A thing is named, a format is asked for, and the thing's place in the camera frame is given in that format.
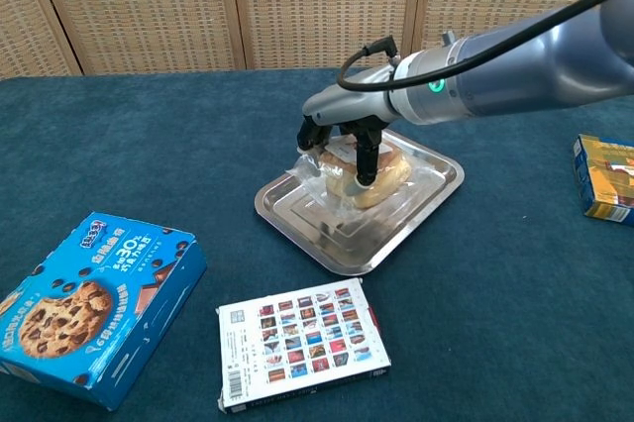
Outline woven bamboo folding screen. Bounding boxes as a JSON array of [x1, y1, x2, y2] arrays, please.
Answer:
[[0, 0, 634, 77]]

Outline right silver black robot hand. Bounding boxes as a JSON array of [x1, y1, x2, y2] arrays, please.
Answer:
[[295, 63, 400, 195]]

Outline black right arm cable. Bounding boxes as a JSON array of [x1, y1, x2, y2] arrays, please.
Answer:
[[337, 0, 634, 93]]

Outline bagged pastry snack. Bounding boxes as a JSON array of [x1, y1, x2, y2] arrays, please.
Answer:
[[289, 137, 432, 225]]

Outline orange and blue snack box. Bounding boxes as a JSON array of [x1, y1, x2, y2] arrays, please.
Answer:
[[573, 134, 634, 226]]

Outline stainless steel rectangular tray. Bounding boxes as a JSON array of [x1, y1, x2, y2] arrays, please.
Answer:
[[254, 125, 466, 276]]

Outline blue table cloth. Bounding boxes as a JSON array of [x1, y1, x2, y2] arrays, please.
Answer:
[[0, 63, 634, 422]]

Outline blue chocolate cookie box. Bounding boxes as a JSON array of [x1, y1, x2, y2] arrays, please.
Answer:
[[0, 212, 208, 412]]

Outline white picture card box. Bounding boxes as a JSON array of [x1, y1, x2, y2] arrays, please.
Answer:
[[215, 277, 392, 413]]

